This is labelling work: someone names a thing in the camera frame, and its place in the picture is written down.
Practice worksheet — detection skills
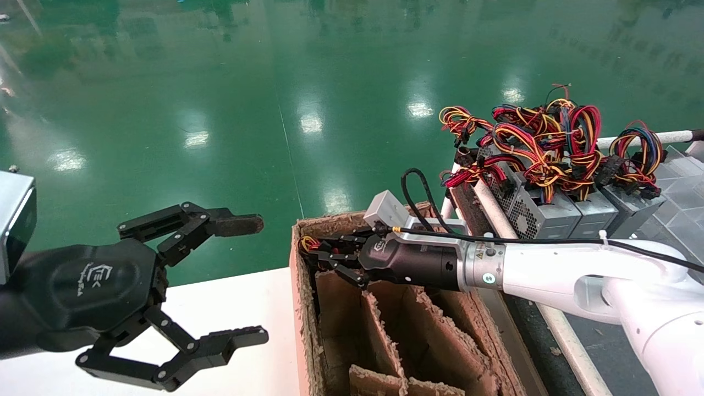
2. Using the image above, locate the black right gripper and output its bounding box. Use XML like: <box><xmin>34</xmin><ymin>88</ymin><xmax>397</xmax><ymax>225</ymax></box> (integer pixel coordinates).
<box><xmin>315</xmin><ymin>230</ymin><xmax>464</xmax><ymax>292</ymax></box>

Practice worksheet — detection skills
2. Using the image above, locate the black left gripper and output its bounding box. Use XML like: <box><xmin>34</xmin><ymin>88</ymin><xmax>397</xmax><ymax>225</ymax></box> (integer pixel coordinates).
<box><xmin>14</xmin><ymin>201</ymin><xmax>270</xmax><ymax>392</ymax></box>

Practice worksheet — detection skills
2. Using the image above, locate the power supply with coloured wires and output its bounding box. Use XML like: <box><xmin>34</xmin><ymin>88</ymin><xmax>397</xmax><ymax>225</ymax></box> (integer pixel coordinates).
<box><xmin>297</xmin><ymin>235</ymin><xmax>331</xmax><ymax>270</ymax></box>

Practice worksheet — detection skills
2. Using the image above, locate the brown cardboard box with dividers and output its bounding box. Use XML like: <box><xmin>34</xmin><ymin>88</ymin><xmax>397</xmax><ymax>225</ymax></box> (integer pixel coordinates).
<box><xmin>290</xmin><ymin>202</ymin><xmax>523</xmax><ymax>396</ymax></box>

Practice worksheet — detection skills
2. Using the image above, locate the grey metal power supply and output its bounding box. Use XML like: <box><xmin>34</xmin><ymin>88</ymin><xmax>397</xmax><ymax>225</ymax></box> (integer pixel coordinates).
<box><xmin>572</xmin><ymin>190</ymin><xmax>620</xmax><ymax>239</ymax></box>
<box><xmin>599</xmin><ymin>184</ymin><xmax>666</xmax><ymax>238</ymax></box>

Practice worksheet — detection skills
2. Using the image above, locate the dark grey conveyor belt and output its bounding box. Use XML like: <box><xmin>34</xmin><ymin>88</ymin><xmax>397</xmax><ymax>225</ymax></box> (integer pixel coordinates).
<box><xmin>550</xmin><ymin>308</ymin><xmax>661</xmax><ymax>396</ymax></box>

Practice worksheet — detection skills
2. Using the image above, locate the light grey metal case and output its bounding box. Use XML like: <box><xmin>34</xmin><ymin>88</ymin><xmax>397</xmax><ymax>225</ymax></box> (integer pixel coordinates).
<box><xmin>641</xmin><ymin>146</ymin><xmax>704</xmax><ymax>256</ymax></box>

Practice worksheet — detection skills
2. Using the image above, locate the white pipe with brown end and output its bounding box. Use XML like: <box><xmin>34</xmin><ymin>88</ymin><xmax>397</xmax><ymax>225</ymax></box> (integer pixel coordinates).
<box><xmin>597</xmin><ymin>129</ymin><xmax>704</xmax><ymax>150</ymax></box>

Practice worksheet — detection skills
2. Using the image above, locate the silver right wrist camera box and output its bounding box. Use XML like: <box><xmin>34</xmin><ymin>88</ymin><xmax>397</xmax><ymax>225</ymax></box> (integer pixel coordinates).
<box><xmin>363</xmin><ymin>190</ymin><xmax>468</xmax><ymax>246</ymax></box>

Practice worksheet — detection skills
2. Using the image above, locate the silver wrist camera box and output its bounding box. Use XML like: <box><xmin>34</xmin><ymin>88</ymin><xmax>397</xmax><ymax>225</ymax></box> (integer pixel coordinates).
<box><xmin>0</xmin><ymin>170</ymin><xmax>38</xmax><ymax>285</ymax></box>
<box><xmin>363</xmin><ymin>190</ymin><xmax>468</xmax><ymax>246</ymax></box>

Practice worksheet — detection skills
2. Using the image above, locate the short white frame pipe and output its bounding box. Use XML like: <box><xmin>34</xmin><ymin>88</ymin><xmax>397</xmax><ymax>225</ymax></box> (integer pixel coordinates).
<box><xmin>440</xmin><ymin>162</ymin><xmax>460</xmax><ymax>223</ymax></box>

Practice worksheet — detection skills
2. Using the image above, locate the long white rail pipe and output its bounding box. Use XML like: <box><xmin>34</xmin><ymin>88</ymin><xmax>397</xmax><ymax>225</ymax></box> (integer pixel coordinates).
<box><xmin>472</xmin><ymin>177</ymin><xmax>612</xmax><ymax>396</ymax></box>

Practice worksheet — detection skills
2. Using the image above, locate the red black wire bundle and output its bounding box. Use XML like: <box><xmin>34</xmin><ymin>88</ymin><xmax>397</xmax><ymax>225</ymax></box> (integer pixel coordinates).
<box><xmin>440</xmin><ymin>156</ymin><xmax>515</xmax><ymax>194</ymax></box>

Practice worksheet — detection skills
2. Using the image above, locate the small yellow red wire loop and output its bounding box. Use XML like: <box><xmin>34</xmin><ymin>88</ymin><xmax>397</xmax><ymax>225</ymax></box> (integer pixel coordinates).
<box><xmin>439</xmin><ymin>106</ymin><xmax>496</xmax><ymax>148</ymax></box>

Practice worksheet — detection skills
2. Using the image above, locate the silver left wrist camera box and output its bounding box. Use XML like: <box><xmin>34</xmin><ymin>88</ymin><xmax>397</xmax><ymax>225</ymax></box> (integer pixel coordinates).
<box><xmin>0</xmin><ymin>170</ymin><xmax>38</xmax><ymax>285</ymax></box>

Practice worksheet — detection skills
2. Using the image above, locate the black camera cable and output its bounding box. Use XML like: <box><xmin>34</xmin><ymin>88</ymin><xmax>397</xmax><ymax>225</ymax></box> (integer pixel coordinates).
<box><xmin>400</xmin><ymin>168</ymin><xmax>704</xmax><ymax>273</ymax></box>

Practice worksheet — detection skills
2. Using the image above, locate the blue red yellow wire bundle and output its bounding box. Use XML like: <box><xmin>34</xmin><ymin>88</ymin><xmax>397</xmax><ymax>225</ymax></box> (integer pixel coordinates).
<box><xmin>597</xmin><ymin>120</ymin><xmax>667</xmax><ymax>200</ymax></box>

